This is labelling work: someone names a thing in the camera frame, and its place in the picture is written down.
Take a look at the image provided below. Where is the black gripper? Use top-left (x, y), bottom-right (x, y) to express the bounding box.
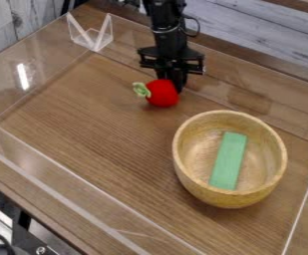
top-left (138, 47), bottom-right (205, 93)

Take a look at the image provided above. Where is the red plush strawberry toy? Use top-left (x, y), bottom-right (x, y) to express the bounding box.
top-left (133, 79), bottom-right (178, 108)

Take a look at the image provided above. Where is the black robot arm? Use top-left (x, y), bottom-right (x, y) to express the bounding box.
top-left (138, 0), bottom-right (205, 93)

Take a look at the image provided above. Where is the wooden bowl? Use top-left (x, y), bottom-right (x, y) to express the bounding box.
top-left (172, 110), bottom-right (288, 208)

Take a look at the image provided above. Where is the green rectangular block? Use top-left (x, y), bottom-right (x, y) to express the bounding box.
top-left (208, 131), bottom-right (247, 190)

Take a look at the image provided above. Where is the clear acrylic corner bracket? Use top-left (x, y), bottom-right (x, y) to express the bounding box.
top-left (66, 14), bottom-right (114, 53)

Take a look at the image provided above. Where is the clear acrylic tray wall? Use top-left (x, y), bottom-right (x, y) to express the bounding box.
top-left (0, 127), bottom-right (205, 255)

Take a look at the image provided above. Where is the black table leg frame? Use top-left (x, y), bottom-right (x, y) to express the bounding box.
top-left (11, 211), bottom-right (59, 255)

